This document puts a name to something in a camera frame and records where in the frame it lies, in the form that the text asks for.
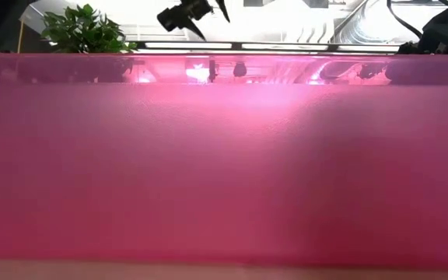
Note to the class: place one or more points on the thin yellow pole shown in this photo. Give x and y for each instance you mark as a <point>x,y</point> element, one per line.
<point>20,37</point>

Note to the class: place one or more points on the potted green plant black pot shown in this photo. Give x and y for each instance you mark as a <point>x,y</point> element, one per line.
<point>84,31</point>

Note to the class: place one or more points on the pink translucent plastic basket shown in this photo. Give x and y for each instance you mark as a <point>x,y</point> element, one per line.
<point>224,175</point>

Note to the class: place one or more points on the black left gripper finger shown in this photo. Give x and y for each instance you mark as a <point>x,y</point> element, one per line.
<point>224,11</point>
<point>197,30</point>

